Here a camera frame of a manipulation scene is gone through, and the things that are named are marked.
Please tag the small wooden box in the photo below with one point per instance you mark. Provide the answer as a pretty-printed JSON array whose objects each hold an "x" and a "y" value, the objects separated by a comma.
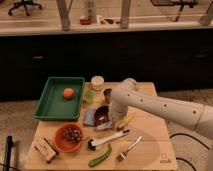
[{"x": 45, "y": 149}]

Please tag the yellow banana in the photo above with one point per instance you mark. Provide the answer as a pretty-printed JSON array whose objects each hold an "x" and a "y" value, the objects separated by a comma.
[{"x": 123, "y": 123}]

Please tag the purple bowl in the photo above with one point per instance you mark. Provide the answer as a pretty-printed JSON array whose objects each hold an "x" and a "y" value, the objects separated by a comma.
[{"x": 101, "y": 115}]

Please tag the black stand post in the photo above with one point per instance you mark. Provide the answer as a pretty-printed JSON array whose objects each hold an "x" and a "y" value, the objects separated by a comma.
[{"x": 7, "y": 156}]

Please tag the black office chair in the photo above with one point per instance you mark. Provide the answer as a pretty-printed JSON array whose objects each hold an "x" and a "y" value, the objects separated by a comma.
[{"x": 25, "y": 4}]

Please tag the green translucent cup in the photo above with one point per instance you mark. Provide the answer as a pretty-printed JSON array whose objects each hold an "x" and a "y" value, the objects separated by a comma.
[{"x": 89, "y": 96}]

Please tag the dark grapes bunch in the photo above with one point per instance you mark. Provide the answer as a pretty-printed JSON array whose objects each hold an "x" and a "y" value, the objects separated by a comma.
[{"x": 72, "y": 135}]

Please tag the wooden post middle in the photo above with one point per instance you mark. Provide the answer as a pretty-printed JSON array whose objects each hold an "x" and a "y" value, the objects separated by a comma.
[{"x": 125, "y": 12}]

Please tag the wooden post left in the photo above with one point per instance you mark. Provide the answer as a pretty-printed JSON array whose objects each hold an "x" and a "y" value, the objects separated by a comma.
[{"x": 64, "y": 9}]

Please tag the green plastic tray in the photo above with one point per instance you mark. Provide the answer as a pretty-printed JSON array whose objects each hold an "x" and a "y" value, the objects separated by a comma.
[{"x": 52, "y": 106}]

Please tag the metal cup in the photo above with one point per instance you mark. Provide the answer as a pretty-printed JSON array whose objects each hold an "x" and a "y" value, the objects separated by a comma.
[{"x": 107, "y": 95}]

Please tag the red small bowl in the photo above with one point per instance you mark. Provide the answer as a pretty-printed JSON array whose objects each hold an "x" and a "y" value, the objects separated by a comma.
[{"x": 85, "y": 21}]

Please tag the white round container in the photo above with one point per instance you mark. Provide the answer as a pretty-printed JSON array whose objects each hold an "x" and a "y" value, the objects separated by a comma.
[{"x": 97, "y": 82}]

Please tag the white handled dish brush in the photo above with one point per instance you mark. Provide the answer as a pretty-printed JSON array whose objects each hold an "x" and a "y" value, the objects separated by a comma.
[{"x": 94, "y": 143}]

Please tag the blue sponge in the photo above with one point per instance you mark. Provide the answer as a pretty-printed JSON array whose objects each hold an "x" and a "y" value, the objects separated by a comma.
[{"x": 89, "y": 117}]

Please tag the wooden post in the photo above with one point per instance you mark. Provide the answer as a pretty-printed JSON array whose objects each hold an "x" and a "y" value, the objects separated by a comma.
[
  {"x": 64, "y": 9},
  {"x": 125, "y": 12}
]

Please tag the grey triangular towel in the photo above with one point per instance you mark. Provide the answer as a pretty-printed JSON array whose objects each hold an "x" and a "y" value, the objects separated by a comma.
[{"x": 104, "y": 126}]

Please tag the green cucumber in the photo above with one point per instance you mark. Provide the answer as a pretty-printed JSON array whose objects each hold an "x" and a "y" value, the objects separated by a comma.
[{"x": 98, "y": 160}]

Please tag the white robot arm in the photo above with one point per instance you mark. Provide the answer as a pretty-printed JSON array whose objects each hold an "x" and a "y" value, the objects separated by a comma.
[{"x": 193, "y": 116}]

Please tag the orange bowl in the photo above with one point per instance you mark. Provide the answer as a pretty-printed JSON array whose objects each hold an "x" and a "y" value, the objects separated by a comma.
[{"x": 65, "y": 146}]

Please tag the orange ball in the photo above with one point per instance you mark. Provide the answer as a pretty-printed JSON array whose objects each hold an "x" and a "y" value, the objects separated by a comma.
[{"x": 68, "y": 93}]

